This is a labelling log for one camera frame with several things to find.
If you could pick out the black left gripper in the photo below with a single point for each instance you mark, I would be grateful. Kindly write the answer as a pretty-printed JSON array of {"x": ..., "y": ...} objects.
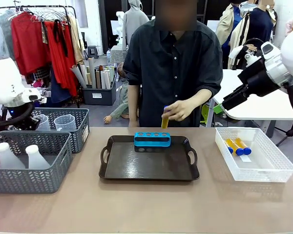
[{"x": 27, "y": 123}]

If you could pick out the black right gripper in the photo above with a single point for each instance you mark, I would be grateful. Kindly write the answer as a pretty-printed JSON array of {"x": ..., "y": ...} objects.
[{"x": 258, "y": 78}]

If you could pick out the clear plastic measuring cup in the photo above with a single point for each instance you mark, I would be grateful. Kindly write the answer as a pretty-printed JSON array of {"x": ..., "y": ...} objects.
[
  {"x": 44, "y": 123},
  {"x": 64, "y": 123}
]

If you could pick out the white conical flask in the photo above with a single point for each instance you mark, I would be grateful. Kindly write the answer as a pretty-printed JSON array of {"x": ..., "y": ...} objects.
[
  {"x": 7, "y": 158},
  {"x": 36, "y": 161}
]

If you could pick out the yellow tube with blue cap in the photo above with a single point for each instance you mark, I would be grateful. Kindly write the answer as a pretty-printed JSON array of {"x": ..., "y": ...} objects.
[
  {"x": 241, "y": 143},
  {"x": 234, "y": 145},
  {"x": 164, "y": 122},
  {"x": 228, "y": 143}
]

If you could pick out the person's right forearm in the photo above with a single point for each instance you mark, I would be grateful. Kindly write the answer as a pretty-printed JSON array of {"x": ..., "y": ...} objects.
[{"x": 134, "y": 104}]

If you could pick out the person's left forearm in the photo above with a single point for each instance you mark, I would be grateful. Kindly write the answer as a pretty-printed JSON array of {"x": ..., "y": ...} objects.
[{"x": 203, "y": 95}]

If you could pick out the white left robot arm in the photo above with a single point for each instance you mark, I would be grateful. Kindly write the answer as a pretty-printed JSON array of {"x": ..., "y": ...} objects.
[{"x": 5, "y": 80}]

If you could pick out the person's left hand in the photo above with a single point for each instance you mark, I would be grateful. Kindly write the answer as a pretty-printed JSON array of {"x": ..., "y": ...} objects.
[{"x": 183, "y": 109}]

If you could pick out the white background table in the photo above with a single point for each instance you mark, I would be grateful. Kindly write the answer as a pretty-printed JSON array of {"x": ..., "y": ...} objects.
[{"x": 258, "y": 107}]

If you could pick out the green plastic stool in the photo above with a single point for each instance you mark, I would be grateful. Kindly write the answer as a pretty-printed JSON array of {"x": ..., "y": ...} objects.
[{"x": 206, "y": 114}]

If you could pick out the blue hanging garment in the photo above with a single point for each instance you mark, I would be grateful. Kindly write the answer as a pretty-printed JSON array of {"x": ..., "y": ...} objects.
[{"x": 59, "y": 92}]

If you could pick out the large grey plastic basket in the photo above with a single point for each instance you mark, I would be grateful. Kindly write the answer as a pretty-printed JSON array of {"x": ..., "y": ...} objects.
[{"x": 27, "y": 178}]

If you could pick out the white paper label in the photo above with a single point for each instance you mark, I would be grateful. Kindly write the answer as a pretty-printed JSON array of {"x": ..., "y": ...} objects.
[{"x": 245, "y": 159}]

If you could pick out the red hanging dress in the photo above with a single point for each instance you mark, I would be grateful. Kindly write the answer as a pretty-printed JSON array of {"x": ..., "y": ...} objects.
[{"x": 61, "y": 68}]

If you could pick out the black tripod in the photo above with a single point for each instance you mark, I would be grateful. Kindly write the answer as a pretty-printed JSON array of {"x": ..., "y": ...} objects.
[{"x": 290, "y": 132}]

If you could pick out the person in dark shirt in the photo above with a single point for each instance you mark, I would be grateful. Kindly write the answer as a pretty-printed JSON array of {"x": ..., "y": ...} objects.
[{"x": 173, "y": 73}]

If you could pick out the slanted grey paper roll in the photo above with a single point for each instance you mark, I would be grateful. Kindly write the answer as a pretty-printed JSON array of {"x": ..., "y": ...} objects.
[{"x": 78, "y": 77}]

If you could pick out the beige trench coat mannequin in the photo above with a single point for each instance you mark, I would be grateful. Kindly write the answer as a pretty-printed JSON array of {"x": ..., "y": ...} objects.
[{"x": 225, "y": 24}]

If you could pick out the navy top mannequin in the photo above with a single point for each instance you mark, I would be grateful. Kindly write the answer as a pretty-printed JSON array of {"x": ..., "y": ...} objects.
[{"x": 258, "y": 26}]

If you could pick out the dark grey storage bin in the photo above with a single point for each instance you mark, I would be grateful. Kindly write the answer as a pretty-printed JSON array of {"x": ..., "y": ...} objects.
[{"x": 97, "y": 95}]

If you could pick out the red hanging shirt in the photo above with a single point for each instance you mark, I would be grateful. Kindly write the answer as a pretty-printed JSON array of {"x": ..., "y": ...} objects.
[{"x": 27, "y": 44}]

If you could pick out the white plastic basket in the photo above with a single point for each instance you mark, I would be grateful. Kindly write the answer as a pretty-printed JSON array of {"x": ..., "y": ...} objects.
[{"x": 258, "y": 174}]

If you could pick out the tall grey paper roll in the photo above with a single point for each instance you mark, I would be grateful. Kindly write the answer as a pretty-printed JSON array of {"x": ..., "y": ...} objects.
[{"x": 92, "y": 73}]

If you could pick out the brown paper roll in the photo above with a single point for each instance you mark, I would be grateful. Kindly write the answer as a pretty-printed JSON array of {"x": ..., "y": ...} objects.
[{"x": 98, "y": 79}]

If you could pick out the white paper roll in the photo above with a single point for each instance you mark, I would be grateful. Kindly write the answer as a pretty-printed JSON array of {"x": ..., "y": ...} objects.
[{"x": 103, "y": 80}]

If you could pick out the grey hanging garment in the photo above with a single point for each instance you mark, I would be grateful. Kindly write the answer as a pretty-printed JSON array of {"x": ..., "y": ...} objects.
[{"x": 1, "y": 36}]

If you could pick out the beige hanging garment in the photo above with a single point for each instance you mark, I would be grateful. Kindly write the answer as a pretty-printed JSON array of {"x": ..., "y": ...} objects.
[{"x": 75, "y": 44}]

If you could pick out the blue test tube rack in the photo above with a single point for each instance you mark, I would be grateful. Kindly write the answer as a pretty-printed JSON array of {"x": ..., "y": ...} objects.
[{"x": 152, "y": 142}]

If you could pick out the child mannequin in green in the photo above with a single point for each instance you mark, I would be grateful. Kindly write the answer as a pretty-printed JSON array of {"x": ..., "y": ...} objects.
[{"x": 120, "y": 104}]

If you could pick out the black hanging scarf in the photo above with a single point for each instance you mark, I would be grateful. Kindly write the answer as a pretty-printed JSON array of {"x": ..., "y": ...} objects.
[{"x": 57, "y": 31}]

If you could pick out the small grey step stool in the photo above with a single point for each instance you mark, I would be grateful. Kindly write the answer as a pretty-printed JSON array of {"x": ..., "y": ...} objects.
[{"x": 92, "y": 51}]

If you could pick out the dark brown serving tray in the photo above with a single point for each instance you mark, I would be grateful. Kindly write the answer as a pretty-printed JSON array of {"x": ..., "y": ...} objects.
[{"x": 149, "y": 165}]

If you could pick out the dotted fabric box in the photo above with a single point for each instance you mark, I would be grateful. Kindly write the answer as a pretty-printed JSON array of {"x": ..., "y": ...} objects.
[{"x": 118, "y": 54}]

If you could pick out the black metal clothes rack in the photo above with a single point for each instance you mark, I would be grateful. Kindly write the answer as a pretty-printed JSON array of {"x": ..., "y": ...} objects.
[{"x": 63, "y": 6}]

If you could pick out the grey hoodie mannequin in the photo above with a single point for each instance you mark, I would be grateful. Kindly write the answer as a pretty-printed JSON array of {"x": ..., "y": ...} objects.
[{"x": 135, "y": 22}]

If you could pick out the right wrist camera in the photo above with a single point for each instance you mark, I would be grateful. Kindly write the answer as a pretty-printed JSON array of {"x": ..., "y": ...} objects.
[{"x": 250, "y": 58}]

